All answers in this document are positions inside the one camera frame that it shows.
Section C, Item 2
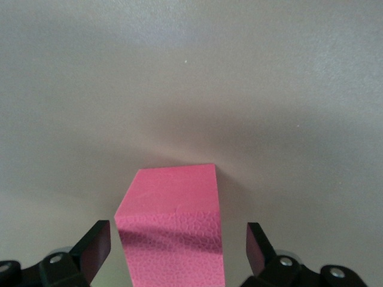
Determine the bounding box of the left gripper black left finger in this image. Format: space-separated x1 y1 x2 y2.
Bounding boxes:
38 220 111 287

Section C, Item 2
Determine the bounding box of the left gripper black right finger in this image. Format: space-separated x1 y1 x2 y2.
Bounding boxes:
241 222 320 287

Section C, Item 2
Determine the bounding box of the dark pink foam cube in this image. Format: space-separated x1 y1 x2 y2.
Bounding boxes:
113 163 225 287

